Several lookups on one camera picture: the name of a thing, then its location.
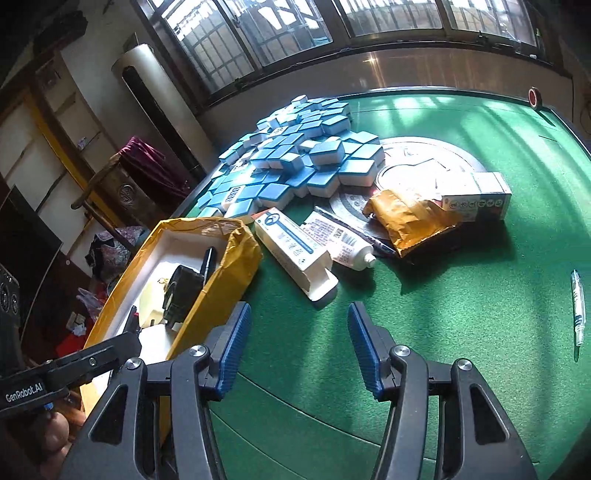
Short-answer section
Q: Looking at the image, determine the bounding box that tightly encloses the round metal table plate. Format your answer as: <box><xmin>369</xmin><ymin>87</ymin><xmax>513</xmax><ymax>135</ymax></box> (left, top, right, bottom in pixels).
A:
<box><xmin>323</xmin><ymin>136</ymin><xmax>483</xmax><ymax>232</ymax></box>

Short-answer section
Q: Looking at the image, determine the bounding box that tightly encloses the carved wooden chair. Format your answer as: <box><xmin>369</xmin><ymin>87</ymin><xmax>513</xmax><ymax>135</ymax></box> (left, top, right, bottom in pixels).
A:
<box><xmin>71</xmin><ymin>152</ymin><xmax>197</xmax><ymax>245</ymax></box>

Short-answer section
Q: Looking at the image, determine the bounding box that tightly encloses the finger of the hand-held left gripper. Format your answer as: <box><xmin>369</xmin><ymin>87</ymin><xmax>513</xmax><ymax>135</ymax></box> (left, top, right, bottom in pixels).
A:
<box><xmin>44</xmin><ymin>330</ymin><xmax>143</xmax><ymax>393</ymax></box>

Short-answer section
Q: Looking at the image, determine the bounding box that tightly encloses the black television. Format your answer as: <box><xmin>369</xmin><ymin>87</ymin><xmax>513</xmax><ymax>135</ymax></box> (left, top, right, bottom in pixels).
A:
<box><xmin>0</xmin><ymin>185</ymin><xmax>63</xmax><ymax>287</ymax></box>

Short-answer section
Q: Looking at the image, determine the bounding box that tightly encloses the white ointment tube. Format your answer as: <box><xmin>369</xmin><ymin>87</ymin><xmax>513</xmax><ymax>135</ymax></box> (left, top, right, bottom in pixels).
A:
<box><xmin>300</xmin><ymin>210</ymin><xmax>377</xmax><ymax>271</ymax></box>

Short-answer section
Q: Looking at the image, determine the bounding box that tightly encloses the thick black marker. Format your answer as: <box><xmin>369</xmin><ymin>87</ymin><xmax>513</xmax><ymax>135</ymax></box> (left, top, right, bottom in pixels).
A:
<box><xmin>198</xmin><ymin>247</ymin><xmax>219</xmax><ymax>282</ymax></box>

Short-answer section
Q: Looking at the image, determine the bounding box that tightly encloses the barred window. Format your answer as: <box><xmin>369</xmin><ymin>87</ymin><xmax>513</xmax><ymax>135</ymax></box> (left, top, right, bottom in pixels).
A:
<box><xmin>134</xmin><ymin>0</ymin><xmax>555</xmax><ymax>107</ymax></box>

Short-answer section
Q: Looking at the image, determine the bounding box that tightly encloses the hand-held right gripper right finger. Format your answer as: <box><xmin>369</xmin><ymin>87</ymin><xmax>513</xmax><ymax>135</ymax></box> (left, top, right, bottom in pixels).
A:
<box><xmin>347</xmin><ymin>302</ymin><xmax>539</xmax><ymax>480</ymax></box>

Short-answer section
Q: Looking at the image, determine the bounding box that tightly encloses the dark red cloth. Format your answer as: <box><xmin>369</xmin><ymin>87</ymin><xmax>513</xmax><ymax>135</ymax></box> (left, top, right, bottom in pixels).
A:
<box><xmin>115</xmin><ymin>136</ymin><xmax>195</xmax><ymax>204</ymax></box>

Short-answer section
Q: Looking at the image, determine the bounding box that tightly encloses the white standing air conditioner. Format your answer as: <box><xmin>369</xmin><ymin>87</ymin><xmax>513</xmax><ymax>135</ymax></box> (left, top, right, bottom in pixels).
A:
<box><xmin>112</xmin><ymin>44</ymin><xmax>211</xmax><ymax>174</ymax></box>

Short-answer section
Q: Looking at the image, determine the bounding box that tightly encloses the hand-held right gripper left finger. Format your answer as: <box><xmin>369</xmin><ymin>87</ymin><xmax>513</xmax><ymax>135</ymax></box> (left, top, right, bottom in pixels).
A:
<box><xmin>60</xmin><ymin>301</ymin><xmax>252</xmax><ymax>480</ymax></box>

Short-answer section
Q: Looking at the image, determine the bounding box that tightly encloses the pile of blue mahjong tiles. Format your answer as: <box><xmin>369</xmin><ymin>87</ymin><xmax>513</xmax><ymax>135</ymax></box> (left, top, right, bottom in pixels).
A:
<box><xmin>196</xmin><ymin>95</ymin><xmax>386</xmax><ymax>217</ymax></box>

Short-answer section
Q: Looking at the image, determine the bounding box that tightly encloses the yellow plastic case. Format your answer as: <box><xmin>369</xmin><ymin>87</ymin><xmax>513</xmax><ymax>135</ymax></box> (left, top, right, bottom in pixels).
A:
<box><xmin>139</xmin><ymin>279</ymin><xmax>178</xmax><ymax>328</ymax></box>

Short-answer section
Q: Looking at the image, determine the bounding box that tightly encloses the small white pen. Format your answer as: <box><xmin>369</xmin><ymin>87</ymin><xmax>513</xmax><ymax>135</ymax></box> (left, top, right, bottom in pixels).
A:
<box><xmin>570</xmin><ymin>269</ymin><xmax>588</xmax><ymax>348</ymax></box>

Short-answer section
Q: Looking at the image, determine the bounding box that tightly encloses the pile of patterned cloth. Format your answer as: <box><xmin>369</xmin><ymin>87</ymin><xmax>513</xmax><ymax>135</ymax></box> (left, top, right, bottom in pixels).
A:
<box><xmin>88</xmin><ymin>225</ymin><xmax>151</xmax><ymax>287</ymax></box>

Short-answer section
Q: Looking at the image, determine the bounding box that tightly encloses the person's left hand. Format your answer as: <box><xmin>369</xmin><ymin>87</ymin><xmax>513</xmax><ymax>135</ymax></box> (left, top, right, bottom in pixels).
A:
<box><xmin>39</xmin><ymin>406</ymin><xmax>86</xmax><ymax>462</ymax></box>

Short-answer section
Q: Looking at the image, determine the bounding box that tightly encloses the long white carton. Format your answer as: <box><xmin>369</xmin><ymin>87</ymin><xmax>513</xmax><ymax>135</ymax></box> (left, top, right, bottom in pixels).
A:
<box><xmin>254</xmin><ymin>208</ymin><xmax>340</xmax><ymax>302</ymax></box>

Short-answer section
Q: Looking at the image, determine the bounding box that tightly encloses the yellow padded envelope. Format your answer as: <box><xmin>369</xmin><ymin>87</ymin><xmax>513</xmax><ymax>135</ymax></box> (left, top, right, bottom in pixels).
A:
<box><xmin>362</xmin><ymin>188</ymin><xmax>462</xmax><ymax>258</ymax></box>

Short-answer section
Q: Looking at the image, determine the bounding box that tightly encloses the small white green carton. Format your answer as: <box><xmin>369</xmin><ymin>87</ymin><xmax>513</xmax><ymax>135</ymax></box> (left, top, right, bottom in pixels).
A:
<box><xmin>434</xmin><ymin>172</ymin><xmax>512</xmax><ymax>222</ymax></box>

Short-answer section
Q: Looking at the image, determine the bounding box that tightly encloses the yellow-taped cardboard box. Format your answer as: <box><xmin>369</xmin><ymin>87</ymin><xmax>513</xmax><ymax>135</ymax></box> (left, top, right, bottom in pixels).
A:
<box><xmin>79</xmin><ymin>217</ymin><xmax>264</xmax><ymax>444</ymax></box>

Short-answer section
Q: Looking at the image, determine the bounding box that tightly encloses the black fan housing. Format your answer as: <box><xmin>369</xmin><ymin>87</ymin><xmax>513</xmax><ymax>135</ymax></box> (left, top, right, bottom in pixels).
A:
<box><xmin>161</xmin><ymin>265</ymin><xmax>208</xmax><ymax>330</ymax></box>

